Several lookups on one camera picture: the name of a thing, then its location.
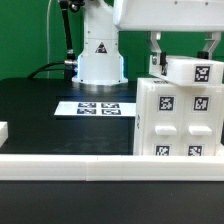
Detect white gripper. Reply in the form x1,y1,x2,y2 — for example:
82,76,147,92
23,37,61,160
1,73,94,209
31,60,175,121
113,0,224,75

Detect white cabinet top block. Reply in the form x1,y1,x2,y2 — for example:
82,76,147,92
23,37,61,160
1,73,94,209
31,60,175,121
149,56,224,86

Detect white cabinet door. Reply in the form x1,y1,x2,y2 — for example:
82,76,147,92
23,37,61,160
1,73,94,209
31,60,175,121
143,84,183,156
181,85,224,156

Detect white cabinet body box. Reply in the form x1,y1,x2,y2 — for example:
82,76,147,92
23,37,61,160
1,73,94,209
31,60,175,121
133,77,224,157

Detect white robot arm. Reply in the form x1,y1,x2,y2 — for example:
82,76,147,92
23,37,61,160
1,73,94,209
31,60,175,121
76,0,224,86

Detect white marker sheet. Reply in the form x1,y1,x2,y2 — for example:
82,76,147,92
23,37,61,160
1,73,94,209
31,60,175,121
54,101,136,117

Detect black cable bundle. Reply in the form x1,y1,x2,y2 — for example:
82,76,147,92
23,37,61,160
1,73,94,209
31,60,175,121
27,61,78,80

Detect grey thin cable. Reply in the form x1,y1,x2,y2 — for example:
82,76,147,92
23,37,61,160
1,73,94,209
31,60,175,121
45,0,54,80

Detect white U-shaped frame fence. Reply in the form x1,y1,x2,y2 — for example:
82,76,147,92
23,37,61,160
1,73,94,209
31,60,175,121
0,120,224,182

